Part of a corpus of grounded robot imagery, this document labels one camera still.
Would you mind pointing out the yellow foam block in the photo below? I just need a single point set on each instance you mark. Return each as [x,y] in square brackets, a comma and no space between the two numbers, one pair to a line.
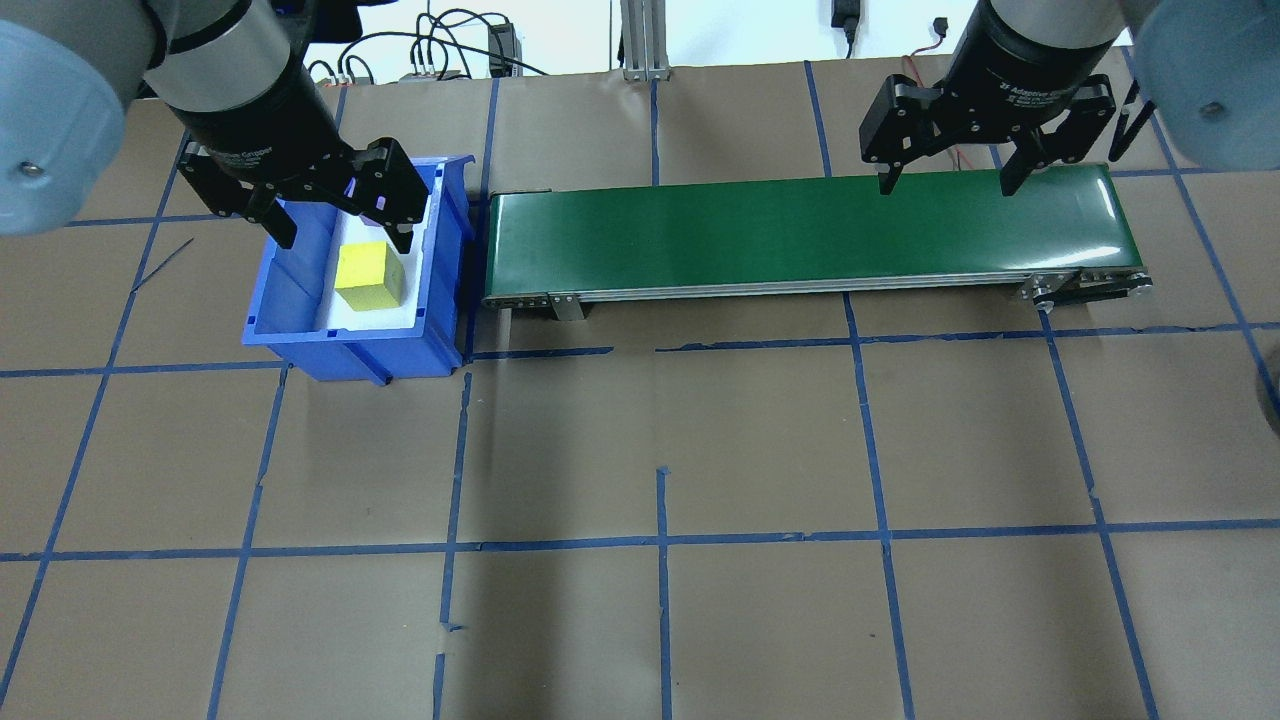
[368,275]

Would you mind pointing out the white foam bin liner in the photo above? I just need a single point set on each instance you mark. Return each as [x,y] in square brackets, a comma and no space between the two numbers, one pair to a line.
[345,320]

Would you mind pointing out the green belt conveyor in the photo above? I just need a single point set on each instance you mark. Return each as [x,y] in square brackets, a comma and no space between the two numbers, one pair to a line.
[800,230]

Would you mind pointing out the long black power adapter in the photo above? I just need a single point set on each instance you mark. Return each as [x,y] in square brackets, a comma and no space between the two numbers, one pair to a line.
[501,50]

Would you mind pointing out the blue plastic storage bin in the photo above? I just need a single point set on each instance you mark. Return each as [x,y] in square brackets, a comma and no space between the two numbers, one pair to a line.
[300,340]

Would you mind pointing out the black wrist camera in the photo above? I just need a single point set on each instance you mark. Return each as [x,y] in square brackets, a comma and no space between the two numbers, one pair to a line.
[325,18]

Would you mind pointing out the black wall plug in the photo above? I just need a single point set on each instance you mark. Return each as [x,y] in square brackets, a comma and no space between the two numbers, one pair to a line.
[846,14]

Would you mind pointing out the aluminium profile post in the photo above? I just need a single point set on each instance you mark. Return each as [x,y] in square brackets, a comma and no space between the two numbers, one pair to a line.
[645,40]

